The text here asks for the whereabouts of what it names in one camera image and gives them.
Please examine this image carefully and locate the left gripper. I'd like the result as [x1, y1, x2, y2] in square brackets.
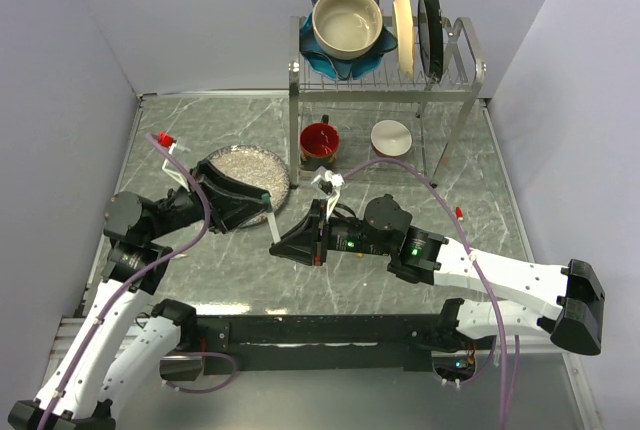
[146, 158, 271, 240]

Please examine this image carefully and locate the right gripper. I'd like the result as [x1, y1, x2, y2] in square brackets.
[270, 199, 393, 266]

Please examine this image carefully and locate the white pen green tip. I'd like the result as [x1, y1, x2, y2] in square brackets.
[266, 210, 281, 244]

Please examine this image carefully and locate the green pen cap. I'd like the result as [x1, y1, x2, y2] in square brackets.
[261, 193, 272, 213]

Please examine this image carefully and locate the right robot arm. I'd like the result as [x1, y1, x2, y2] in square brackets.
[269, 194, 606, 356]

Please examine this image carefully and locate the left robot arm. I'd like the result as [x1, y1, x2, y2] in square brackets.
[8, 160, 269, 429]

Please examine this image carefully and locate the speckled ceramic plate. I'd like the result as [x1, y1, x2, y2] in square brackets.
[206, 144, 290, 214]

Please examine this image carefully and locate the red and black mug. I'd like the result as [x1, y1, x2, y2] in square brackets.
[299, 115, 341, 171]

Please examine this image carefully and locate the black base bar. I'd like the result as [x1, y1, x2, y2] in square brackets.
[198, 314, 472, 372]

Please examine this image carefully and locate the small white bowl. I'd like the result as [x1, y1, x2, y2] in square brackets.
[370, 120, 413, 158]

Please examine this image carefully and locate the blue flower-shaped bowl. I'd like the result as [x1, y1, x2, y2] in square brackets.
[299, 0, 397, 81]

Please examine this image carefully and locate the beige ceramic bowl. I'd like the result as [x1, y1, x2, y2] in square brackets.
[311, 0, 384, 60]

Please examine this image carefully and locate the steel dish rack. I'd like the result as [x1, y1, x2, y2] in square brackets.
[288, 16, 487, 188]

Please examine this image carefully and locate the cream plate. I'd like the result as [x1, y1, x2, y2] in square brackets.
[392, 0, 415, 81]

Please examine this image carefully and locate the black plate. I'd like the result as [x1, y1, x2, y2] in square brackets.
[417, 0, 444, 83]

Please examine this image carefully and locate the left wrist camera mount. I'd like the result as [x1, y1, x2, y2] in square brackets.
[157, 132, 191, 189]

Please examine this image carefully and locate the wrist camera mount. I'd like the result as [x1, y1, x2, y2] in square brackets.
[157, 132, 191, 189]
[311, 166, 345, 221]

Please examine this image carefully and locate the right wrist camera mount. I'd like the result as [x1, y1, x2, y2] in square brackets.
[311, 166, 345, 221]

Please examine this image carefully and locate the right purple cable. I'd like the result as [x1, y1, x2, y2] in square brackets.
[339, 157, 521, 430]

